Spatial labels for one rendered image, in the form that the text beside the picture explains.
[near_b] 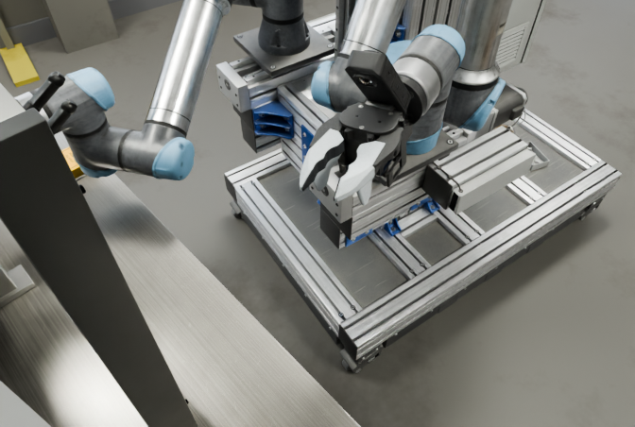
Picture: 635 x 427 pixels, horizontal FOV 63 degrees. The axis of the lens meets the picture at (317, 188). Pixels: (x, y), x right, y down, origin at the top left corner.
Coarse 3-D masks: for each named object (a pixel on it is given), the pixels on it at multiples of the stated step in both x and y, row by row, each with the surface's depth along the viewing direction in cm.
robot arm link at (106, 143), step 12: (96, 132) 88; (108, 132) 89; (120, 132) 89; (72, 144) 88; (84, 144) 88; (96, 144) 89; (108, 144) 88; (84, 156) 90; (96, 156) 89; (108, 156) 89; (84, 168) 92; (96, 168) 92; (108, 168) 94; (120, 168) 90
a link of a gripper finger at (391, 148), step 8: (400, 128) 60; (376, 136) 60; (384, 136) 59; (392, 136) 59; (400, 136) 59; (392, 144) 58; (400, 144) 59; (384, 152) 57; (392, 152) 57; (376, 160) 56; (384, 160) 57; (376, 168) 56
